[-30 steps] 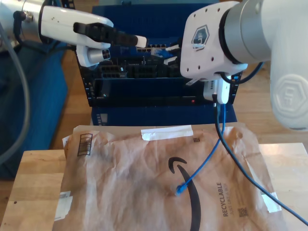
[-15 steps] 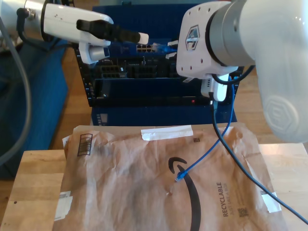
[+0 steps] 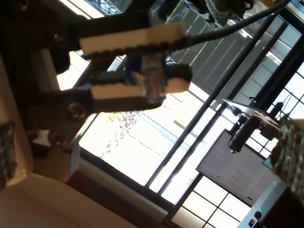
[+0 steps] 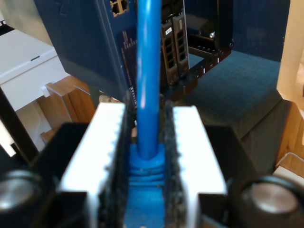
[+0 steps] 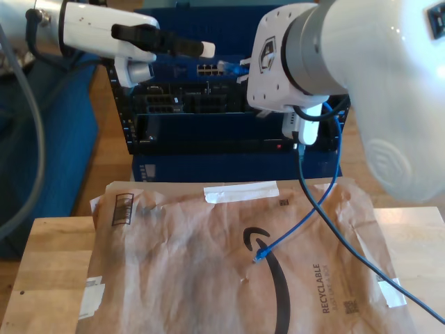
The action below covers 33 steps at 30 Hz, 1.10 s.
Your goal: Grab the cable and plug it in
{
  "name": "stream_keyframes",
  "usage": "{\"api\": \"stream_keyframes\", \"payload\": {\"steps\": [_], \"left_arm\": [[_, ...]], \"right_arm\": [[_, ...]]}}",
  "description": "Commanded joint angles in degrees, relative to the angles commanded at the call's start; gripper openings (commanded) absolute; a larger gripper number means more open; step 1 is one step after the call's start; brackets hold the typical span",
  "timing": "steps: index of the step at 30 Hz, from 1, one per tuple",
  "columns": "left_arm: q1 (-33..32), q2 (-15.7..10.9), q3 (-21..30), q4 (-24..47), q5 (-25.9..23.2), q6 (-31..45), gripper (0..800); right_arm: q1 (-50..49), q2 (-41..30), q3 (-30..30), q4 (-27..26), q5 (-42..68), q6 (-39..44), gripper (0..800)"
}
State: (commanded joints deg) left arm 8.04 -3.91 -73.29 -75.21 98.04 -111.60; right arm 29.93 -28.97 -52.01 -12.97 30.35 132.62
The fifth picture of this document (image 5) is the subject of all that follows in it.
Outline dark blue box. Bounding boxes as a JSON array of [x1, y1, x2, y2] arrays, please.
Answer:
[[130, 151, 343, 184]]

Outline black rack server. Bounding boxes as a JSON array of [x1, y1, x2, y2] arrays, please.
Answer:
[[116, 79, 350, 115]]

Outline blue network switch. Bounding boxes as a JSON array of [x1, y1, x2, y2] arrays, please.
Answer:
[[124, 6, 265, 83]]

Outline blue network cable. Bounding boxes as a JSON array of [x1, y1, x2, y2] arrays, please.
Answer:
[[217, 58, 344, 264]]

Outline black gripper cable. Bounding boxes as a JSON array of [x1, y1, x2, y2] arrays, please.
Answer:
[[293, 95, 351, 122], [24, 8, 118, 76]]

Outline brown paper mailer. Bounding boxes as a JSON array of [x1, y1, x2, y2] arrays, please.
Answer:
[[76, 175, 418, 334]]

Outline blue sofa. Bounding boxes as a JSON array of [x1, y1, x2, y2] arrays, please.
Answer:
[[0, 51, 100, 262]]

